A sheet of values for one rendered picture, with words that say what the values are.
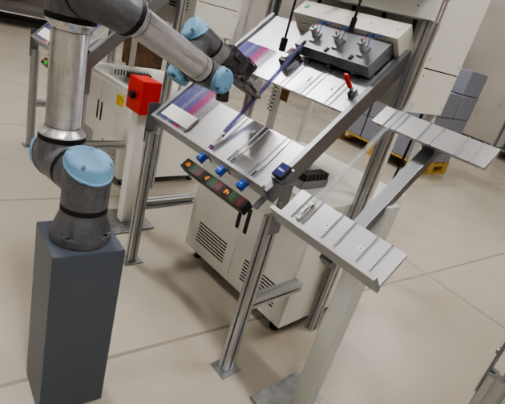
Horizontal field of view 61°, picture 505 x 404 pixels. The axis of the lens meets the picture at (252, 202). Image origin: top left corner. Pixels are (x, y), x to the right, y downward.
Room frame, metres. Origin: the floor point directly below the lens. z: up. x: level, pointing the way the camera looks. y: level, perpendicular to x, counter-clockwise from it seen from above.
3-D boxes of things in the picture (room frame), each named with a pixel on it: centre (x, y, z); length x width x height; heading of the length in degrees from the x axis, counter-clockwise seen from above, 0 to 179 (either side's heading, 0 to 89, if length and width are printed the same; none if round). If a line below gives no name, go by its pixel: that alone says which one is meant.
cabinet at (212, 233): (1.92, -0.20, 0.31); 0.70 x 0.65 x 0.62; 48
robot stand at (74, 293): (0.97, 0.41, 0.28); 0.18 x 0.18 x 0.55; 42
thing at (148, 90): (2.06, 0.65, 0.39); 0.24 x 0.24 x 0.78; 48
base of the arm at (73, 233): (0.97, 0.41, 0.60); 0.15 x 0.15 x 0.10
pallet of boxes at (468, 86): (5.56, -1.50, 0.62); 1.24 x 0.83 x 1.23; 44
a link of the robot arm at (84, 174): (0.97, 0.42, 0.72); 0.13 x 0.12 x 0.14; 55
